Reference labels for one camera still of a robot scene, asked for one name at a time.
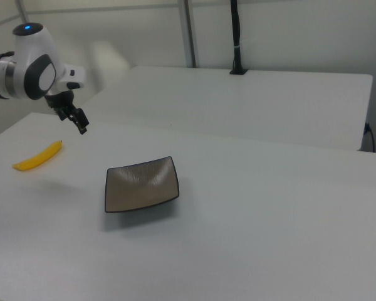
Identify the yellow banana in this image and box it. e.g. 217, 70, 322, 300
12, 140, 63, 172

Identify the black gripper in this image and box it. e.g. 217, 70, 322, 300
44, 90, 89, 135

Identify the square brown ceramic plate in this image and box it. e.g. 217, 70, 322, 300
103, 156, 180, 214

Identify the dark power cable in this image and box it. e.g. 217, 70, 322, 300
364, 122, 376, 154

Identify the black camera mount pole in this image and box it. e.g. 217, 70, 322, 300
229, 0, 249, 76

